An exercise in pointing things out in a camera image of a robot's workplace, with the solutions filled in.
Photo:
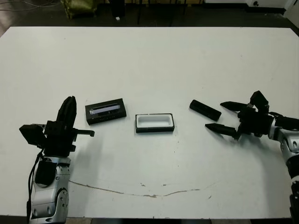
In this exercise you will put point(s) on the white board panel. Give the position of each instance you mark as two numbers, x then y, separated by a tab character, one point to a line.
293	16

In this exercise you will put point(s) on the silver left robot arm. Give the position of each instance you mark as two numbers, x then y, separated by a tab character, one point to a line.
49	191

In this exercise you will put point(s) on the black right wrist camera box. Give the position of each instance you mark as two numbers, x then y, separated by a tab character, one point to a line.
258	99

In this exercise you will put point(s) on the olive green bag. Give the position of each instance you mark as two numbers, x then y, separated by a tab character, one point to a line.
78	9

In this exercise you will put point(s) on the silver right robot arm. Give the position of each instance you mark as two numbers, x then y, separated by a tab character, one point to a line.
289	140

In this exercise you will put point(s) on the black printed box lid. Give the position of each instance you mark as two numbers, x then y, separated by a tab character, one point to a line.
105	116

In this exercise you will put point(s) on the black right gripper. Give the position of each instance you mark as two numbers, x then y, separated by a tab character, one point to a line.
255	122

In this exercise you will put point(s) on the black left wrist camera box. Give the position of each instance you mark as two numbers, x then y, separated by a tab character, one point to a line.
32	135

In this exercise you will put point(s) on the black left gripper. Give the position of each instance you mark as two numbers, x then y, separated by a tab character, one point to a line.
58	142

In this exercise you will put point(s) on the black slim camera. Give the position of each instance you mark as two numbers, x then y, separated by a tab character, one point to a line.
205	110

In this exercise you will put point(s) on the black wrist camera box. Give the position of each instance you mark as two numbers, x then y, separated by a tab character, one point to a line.
258	99
32	135

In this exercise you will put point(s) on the black box white insert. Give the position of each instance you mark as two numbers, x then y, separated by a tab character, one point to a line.
154	130

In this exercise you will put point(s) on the white cabinet with black knob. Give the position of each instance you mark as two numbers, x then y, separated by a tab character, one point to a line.
268	3

